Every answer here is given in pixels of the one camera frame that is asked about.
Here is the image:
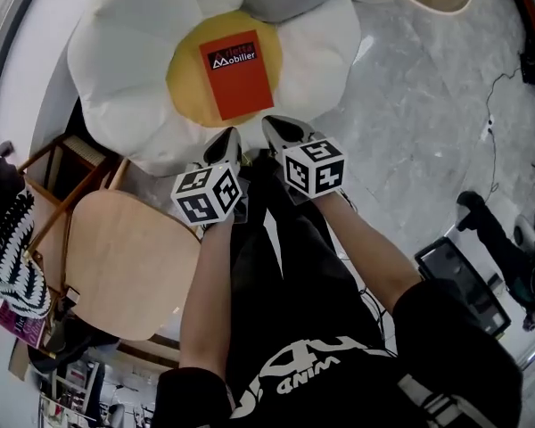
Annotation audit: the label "person's right forearm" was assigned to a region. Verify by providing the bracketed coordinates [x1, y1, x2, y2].
[316, 189, 423, 316]

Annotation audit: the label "red book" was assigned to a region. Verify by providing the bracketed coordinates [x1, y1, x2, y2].
[199, 29, 276, 122]

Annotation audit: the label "black floor cable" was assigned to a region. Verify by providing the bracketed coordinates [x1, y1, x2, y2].
[484, 67, 523, 195]

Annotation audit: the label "dark wooden rack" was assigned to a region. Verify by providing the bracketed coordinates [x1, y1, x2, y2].
[17, 132, 133, 293]

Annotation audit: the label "black monitor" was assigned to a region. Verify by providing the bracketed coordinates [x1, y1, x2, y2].
[414, 236, 513, 342]

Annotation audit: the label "white flower-shaped cushion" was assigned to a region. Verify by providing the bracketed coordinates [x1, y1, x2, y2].
[66, 0, 363, 178]

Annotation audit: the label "wooden coffee table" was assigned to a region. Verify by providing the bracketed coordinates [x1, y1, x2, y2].
[64, 189, 202, 342]

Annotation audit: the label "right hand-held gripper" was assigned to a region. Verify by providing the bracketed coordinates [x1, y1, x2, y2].
[261, 114, 345, 198]

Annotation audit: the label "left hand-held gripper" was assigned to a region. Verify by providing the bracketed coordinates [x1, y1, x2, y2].
[170, 126, 250, 227]

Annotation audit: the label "person's left forearm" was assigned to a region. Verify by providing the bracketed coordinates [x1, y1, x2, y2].
[177, 220, 233, 374]

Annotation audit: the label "person's black pants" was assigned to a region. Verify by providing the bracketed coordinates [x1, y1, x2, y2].
[229, 147, 384, 356]

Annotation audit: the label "black white patterned blanket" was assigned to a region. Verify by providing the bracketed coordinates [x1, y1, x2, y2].
[0, 149, 53, 321]

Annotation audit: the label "person's black printed shirt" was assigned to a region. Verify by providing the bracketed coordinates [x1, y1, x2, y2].
[155, 278, 525, 428]

